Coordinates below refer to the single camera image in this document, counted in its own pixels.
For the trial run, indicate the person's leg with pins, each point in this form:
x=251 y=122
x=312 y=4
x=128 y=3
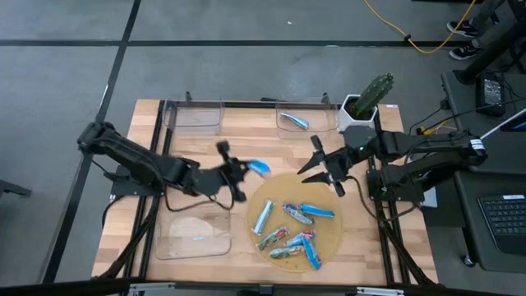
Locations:
x=485 y=10

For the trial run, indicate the wide clear plastic tray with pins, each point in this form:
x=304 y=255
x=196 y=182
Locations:
x=185 y=246

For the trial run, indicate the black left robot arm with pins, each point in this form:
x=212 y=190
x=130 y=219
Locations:
x=139 y=160

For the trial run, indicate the black crossbar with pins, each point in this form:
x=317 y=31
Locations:
x=226 y=288

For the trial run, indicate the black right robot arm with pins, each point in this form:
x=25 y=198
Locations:
x=411 y=144

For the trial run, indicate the white rod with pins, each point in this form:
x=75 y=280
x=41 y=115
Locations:
x=503 y=122

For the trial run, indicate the silver metal bracket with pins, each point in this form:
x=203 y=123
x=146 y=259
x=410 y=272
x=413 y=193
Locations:
x=380 y=291
x=152 y=289

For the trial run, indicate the clear plastic bin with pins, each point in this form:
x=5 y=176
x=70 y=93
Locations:
x=193 y=123
x=322 y=123

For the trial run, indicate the black laptop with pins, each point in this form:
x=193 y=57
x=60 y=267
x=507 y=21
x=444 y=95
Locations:
x=505 y=222

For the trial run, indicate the black desk leg beam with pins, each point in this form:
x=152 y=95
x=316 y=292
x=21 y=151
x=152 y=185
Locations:
x=493 y=51

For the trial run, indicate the blue screen device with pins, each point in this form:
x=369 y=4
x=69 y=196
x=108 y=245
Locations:
x=518 y=125

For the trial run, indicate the black side desk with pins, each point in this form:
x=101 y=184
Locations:
x=509 y=160

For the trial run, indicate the black caster wheel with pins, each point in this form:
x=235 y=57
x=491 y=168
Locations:
x=467 y=260

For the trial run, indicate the green cactus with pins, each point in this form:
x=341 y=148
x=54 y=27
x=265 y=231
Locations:
x=376 y=92

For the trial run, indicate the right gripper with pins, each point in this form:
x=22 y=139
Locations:
x=339 y=162

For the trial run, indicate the white hexagonal plant pot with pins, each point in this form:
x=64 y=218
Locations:
x=349 y=122

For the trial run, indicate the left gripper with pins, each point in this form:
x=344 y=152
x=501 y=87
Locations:
x=213 y=181

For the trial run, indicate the green red granola bar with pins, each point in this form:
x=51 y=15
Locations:
x=272 y=238

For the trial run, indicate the blue red granola bar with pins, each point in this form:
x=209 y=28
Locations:
x=312 y=255
x=298 y=239

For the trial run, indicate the person's sneaker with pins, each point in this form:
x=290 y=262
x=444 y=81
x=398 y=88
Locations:
x=464 y=28
x=466 y=51

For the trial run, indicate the small white box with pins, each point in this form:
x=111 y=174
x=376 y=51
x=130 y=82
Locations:
x=431 y=200

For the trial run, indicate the round wooden plate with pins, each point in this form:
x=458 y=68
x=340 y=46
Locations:
x=333 y=234

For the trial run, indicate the black aluminium table frame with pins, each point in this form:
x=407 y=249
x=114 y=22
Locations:
x=250 y=104

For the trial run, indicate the grey chair foot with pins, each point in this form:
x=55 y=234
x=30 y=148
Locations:
x=12 y=188

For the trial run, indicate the black power adapter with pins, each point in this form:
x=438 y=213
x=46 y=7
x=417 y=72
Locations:
x=491 y=92

